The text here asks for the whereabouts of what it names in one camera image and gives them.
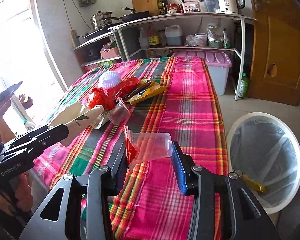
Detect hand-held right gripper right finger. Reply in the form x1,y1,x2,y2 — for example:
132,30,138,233
172,141,282,240

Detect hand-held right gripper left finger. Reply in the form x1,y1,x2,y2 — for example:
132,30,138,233
20,140,127,240

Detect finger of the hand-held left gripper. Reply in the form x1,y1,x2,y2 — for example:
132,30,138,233
1,124,69,161
14,125,49,143

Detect clear plastic cup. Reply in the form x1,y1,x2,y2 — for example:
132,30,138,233
107,97,133,125
126,130,174,169

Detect red sachet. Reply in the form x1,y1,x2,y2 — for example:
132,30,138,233
124,124,138,167

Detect beige paper bag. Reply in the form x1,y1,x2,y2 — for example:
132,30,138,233
48,100,105,147

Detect white trash bin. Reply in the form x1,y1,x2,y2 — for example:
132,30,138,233
225,112,300,215

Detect white foam fruit net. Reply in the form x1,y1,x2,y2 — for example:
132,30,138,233
99,71,121,90

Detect red snack packet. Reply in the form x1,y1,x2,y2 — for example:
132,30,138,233
107,76,140,98

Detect person's left hand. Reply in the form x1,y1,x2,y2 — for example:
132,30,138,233
16,172,33,212

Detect white green bottle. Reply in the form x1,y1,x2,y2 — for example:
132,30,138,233
11,97,37,130

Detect plaid tablecloth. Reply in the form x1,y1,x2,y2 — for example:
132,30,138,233
32,56,229,240

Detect red plastic bag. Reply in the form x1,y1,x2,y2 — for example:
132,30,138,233
86,87,115,110

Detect yellow foil wrapper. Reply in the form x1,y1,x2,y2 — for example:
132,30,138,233
236,170,269,194

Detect yellow brown snack wrapper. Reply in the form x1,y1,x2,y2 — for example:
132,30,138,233
120,76,167,105

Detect grey bin liner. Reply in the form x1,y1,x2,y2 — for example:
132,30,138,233
230,119,297,208

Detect pink lidded storage box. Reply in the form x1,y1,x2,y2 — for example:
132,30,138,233
171,50,232,96

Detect green white box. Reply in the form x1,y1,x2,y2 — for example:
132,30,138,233
99,56,122,67

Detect power strip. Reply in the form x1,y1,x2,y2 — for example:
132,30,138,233
70,29,78,48

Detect green plastic bottle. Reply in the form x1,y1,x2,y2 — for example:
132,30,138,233
237,73,249,99

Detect pink plastic basket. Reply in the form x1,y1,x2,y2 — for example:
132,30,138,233
100,45,120,60

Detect low white shelf rack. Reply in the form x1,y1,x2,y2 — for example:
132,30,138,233
72,29,123,68

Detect black induction cooker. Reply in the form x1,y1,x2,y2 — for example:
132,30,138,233
83,29,115,40

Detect crumpled plastic bag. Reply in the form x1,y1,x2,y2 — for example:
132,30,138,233
185,34,199,47

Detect translucent plastic jug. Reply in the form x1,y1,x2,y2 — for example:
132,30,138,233
164,24,183,47

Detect green basket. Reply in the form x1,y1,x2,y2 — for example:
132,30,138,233
208,39,225,48

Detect white lidded tub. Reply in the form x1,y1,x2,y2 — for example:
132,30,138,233
194,33,208,47

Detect dark glass jar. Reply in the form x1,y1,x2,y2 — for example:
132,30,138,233
158,29,166,47

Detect yellow label sauce bottle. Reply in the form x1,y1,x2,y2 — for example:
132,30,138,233
147,22,159,48

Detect clear plastic bottle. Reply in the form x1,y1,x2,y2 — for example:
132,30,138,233
139,27,150,50

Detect steel steamer pot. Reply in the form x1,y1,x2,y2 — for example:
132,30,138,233
90,11,113,30

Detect green white packet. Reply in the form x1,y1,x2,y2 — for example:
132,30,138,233
223,29,232,49

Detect white printed packet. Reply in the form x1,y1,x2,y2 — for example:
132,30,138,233
206,22,224,42

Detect black frying pan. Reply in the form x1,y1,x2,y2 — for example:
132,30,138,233
112,7,150,22

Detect pink utensil basket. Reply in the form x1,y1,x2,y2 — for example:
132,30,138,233
178,1,200,13

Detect wooden door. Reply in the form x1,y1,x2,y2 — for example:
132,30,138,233
245,0,300,107

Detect water filter pitcher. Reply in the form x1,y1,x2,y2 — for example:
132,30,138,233
199,0,219,13

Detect wooden cutting board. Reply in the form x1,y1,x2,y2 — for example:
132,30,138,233
131,0,160,16

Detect metal door lock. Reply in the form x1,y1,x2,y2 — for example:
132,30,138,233
250,0,269,12

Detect thin wall cable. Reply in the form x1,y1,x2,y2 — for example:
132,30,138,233
61,0,74,32

